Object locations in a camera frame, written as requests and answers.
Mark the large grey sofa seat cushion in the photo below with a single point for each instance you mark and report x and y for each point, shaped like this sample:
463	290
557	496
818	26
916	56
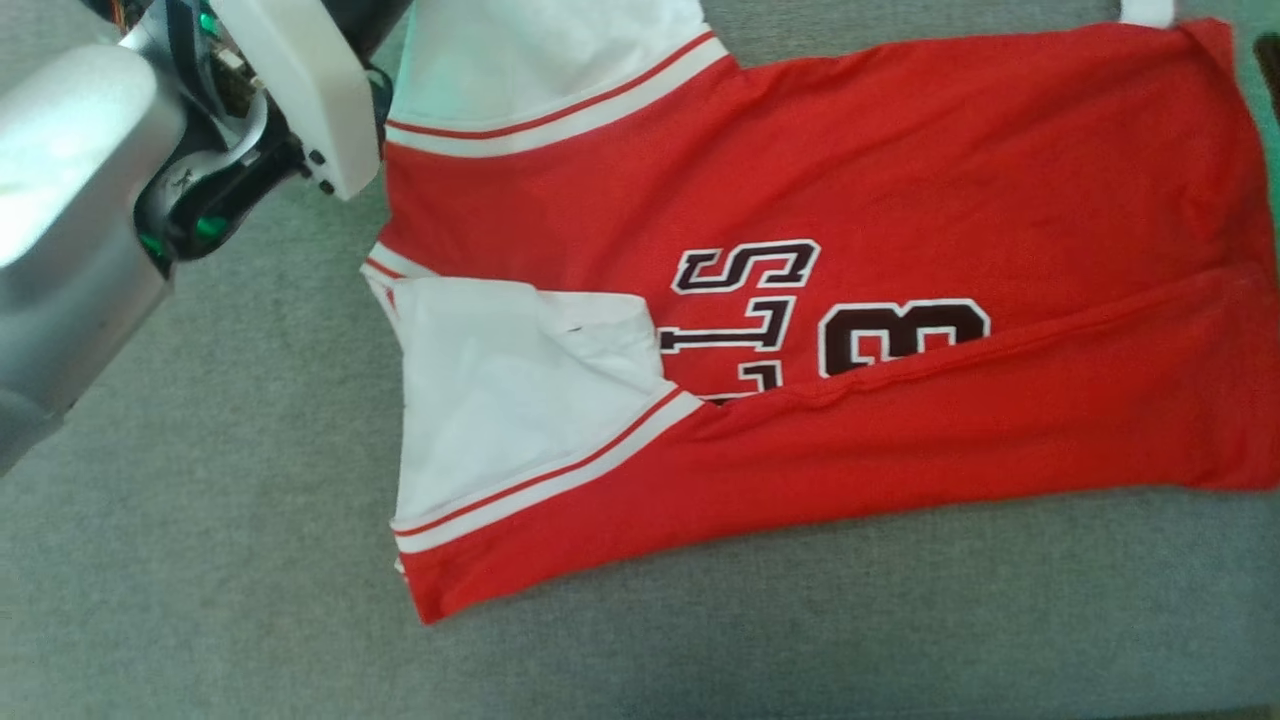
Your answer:
200	620

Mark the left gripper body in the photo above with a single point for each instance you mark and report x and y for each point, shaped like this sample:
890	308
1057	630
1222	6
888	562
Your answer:
215	190

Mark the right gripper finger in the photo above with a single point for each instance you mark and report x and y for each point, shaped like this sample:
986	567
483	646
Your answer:
1270	80

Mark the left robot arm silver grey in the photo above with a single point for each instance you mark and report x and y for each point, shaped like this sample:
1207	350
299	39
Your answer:
70	230

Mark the red white basketball jersey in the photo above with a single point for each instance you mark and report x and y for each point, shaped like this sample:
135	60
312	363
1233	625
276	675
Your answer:
900	170

